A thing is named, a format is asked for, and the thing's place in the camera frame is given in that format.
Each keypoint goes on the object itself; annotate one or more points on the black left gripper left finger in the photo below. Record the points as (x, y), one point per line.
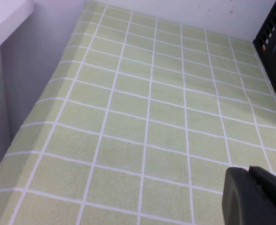
(240, 199)

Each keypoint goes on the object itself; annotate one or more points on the green white checked tablecloth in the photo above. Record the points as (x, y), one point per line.
(140, 117)

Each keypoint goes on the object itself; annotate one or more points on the white ledge board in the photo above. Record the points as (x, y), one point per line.
(4, 18)

